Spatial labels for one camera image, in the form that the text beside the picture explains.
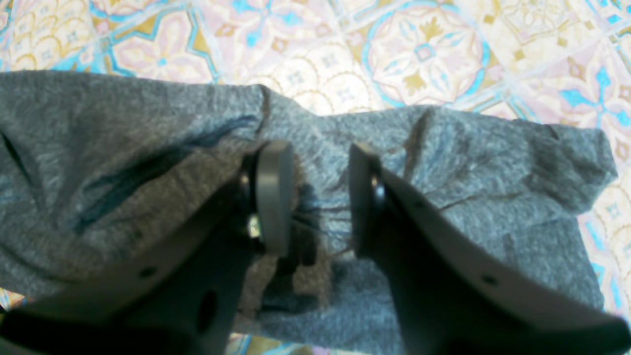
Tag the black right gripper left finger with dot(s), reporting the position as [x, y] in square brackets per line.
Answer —
[180, 296]

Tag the grey t-shirt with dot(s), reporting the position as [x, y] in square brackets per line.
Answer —
[96, 168]

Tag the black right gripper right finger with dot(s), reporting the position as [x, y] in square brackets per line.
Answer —
[451, 297]

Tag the patterned colourful tablecloth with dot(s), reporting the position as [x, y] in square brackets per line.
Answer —
[546, 61]

